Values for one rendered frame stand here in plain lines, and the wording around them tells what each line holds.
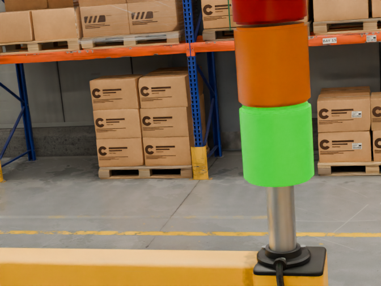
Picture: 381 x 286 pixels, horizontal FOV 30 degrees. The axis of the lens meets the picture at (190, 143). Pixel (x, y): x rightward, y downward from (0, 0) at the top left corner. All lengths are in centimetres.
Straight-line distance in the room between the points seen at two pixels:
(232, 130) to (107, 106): 187
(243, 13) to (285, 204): 14
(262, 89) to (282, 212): 9
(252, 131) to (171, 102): 793
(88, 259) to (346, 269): 526
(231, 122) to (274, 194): 908
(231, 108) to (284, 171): 906
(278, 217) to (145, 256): 11
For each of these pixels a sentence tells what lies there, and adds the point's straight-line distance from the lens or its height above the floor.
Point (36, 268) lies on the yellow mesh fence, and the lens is 58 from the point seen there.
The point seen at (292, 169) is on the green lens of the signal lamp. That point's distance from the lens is 48.
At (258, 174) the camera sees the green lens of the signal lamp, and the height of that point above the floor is 217.
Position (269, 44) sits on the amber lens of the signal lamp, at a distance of 47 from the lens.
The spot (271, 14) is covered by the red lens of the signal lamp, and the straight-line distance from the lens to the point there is 47.
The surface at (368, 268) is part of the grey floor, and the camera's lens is 580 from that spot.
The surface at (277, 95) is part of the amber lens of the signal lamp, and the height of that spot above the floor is 222.
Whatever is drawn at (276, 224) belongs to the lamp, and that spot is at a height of 213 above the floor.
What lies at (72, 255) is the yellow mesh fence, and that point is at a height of 210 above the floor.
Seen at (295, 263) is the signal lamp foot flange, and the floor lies 210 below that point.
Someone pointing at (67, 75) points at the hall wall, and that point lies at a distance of 1022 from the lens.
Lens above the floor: 230
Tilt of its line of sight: 13 degrees down
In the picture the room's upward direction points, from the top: 5 degrees counter-clockwise
